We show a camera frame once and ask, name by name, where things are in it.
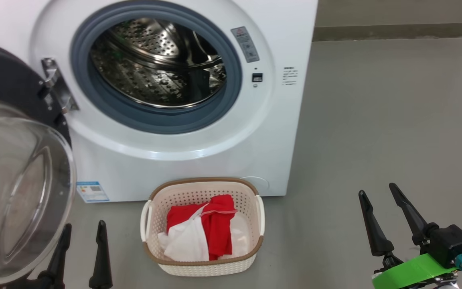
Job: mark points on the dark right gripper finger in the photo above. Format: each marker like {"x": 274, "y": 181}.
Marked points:
{"x": 377, "y": 237}
{"x": 413, "y": 218}

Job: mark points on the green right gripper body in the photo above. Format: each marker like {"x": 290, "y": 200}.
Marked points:
{"x": 407, "y": 275}

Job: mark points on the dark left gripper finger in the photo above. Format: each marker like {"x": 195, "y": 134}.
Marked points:
{"x": 56, "y": 269}
{"x": 102, "y": 265}

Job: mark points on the black round glass washer door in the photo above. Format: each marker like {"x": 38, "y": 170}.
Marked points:
{"x": 14, "y": 180}

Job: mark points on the red and white garment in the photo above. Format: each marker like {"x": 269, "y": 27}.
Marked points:
{"x": 219, "y": 228}

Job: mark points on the cream perforated basket brown rim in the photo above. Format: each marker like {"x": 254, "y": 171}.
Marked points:
{"x": 199, "y": 269}

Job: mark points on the white front-load washing machine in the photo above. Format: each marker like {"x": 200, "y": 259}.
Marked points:
{"x": 255, "y": 140}

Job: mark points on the metal washing machine door hinge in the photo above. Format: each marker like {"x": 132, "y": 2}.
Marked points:
{"x": 56, "y": 86}

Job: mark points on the blue energy label sticker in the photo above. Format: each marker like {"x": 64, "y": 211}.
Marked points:
{"x": 92, "y": 192}

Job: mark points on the round white filter cover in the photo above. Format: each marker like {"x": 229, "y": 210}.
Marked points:
{"x": 261, "y": 184}

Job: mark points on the small printed text sticker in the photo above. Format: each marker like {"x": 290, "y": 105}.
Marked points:
{"x": 290, "y": 76}

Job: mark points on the grey warning sticker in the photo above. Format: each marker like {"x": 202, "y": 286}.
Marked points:
{"x": 246, "y": 44}

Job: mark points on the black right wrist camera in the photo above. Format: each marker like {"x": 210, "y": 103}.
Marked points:
{"x": 451, "y": 245}

